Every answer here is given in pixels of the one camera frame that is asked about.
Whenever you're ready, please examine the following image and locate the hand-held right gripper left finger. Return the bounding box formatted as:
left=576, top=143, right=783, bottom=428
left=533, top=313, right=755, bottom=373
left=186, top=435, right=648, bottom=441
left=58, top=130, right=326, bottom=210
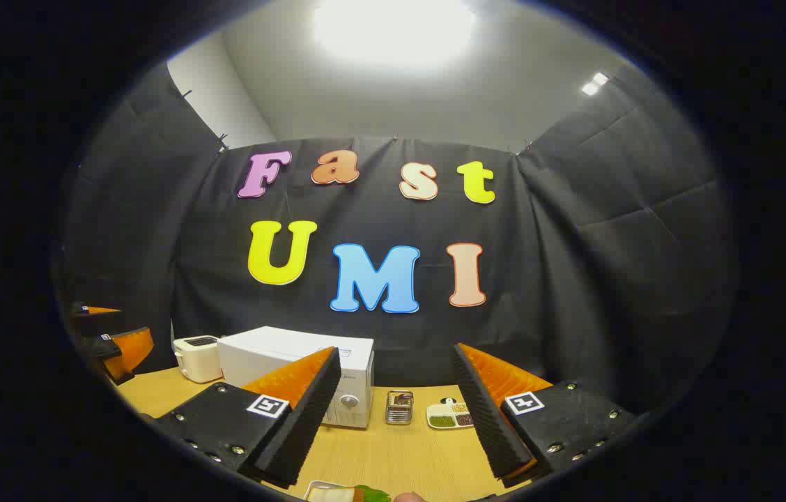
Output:
left=154, top=347, right=342, bottom=489

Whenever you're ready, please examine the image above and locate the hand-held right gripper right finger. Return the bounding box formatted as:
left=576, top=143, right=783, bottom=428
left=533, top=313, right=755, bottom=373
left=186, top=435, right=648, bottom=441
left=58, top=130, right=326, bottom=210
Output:
left=452, top=342, right=638, bottom=489

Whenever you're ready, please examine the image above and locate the white microwave oven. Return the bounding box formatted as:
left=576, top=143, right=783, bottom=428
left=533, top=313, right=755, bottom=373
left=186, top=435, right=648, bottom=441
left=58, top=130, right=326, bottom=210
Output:
left=217, top=326, right=375, bottom=429

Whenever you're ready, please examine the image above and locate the sandwich with lettuce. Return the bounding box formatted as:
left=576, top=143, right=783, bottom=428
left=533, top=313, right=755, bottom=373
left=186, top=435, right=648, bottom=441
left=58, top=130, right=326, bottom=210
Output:
left=323, top=485, right=392, bottom=502

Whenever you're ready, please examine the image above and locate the white divided dish with beans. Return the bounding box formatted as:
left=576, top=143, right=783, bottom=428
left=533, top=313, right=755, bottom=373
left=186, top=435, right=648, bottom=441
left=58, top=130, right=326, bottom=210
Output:
left=426, top=397, right=475, bottom=429

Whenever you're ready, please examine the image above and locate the white ridged plate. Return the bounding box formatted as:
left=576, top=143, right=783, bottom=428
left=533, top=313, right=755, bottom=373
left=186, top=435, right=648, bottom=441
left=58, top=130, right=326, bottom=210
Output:
left=304, top=480, right=352, bottom=502

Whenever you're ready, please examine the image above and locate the white toaster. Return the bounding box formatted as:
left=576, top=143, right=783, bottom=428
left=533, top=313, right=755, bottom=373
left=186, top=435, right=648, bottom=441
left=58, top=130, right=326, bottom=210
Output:
left=173, top=335, right=224, bottom=383

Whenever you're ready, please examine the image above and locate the black backdrop cloth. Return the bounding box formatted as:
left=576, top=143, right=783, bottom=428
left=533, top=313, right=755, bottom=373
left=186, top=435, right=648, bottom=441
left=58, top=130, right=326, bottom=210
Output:
left=62, top=59, right=739, bottom=419

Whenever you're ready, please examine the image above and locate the large ceiling light panel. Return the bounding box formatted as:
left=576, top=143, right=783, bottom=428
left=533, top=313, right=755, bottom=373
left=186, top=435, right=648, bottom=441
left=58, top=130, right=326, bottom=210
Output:
left=313, top=0, right=477, bottom=67

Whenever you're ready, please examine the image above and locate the metal wire basket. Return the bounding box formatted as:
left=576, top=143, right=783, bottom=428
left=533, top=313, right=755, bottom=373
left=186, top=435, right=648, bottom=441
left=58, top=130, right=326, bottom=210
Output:
left=385, top=390, right=415, bottom=426

